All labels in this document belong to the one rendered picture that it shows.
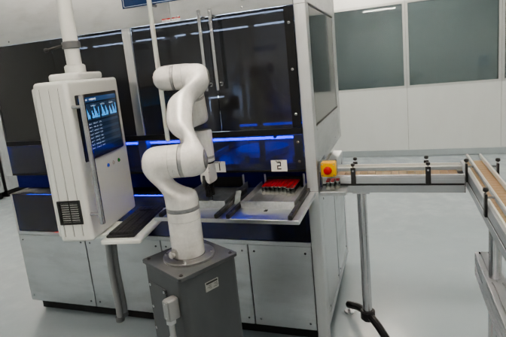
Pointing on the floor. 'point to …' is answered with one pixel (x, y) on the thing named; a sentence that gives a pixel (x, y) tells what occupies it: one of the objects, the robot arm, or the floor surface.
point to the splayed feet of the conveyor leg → (366, 317)
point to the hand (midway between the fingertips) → (210, 192)
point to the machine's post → (303, 41)
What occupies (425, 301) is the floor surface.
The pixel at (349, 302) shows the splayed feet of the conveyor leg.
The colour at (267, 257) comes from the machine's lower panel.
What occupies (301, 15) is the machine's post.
